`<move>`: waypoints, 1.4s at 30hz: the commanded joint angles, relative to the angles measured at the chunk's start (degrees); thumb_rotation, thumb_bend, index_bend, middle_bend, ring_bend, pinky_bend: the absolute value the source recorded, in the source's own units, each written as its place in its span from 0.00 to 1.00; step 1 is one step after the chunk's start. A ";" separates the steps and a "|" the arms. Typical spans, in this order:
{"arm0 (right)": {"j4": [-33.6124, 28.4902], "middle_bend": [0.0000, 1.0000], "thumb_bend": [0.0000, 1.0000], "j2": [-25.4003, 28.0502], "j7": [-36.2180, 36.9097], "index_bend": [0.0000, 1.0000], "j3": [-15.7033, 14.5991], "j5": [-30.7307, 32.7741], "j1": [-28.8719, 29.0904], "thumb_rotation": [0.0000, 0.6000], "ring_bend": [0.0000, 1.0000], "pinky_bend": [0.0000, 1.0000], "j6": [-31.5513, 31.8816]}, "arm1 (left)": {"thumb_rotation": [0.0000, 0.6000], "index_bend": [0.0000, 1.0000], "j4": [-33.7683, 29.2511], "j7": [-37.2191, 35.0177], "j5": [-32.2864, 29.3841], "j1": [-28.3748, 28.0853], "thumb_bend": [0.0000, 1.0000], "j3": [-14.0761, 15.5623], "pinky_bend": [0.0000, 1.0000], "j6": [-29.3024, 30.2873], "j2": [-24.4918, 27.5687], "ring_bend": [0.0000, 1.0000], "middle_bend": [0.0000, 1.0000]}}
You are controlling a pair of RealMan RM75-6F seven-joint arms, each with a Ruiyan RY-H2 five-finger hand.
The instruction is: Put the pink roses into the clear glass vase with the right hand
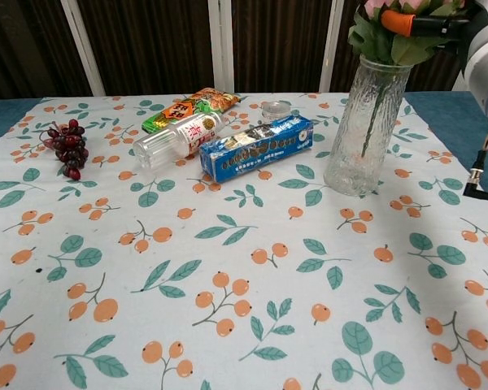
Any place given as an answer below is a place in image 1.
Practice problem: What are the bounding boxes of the dark brown pleated curtain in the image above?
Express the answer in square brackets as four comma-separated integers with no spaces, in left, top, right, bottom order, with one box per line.
[0,0,473,101]

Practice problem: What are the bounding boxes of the clear plastic bottle red label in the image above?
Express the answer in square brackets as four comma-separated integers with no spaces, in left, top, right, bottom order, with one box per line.
[132,111,227,171]

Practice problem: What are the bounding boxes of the green orange snack packet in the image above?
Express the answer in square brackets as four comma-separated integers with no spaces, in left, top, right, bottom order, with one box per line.
[141,87,242,135]

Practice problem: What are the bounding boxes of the white fruit print tablecloth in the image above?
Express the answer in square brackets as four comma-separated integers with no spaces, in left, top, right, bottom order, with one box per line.
[0,92,488,390]

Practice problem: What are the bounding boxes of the black cable with connector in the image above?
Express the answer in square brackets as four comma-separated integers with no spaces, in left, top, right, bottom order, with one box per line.
[462,128,488,201]

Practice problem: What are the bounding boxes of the double white frame post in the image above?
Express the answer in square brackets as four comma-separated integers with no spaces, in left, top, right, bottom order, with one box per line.
[207,0,235,96]

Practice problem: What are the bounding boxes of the pink artificial rose bouquet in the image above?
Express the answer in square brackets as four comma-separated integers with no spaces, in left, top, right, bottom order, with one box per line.
[346,0,467,162]

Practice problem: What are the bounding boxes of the blue cookie box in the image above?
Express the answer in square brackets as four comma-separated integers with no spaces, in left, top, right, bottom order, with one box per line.
[198,114,314,184]

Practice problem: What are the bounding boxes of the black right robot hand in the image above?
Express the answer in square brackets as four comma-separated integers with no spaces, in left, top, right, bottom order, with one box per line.
[381,0,488,54]

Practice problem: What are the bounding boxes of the dark purple grape bunch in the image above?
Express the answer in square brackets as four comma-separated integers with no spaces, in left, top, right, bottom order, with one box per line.
[38,119,89,181]

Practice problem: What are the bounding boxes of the tall textured glass vase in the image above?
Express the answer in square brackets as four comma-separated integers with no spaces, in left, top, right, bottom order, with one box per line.
[323,54,415,198]

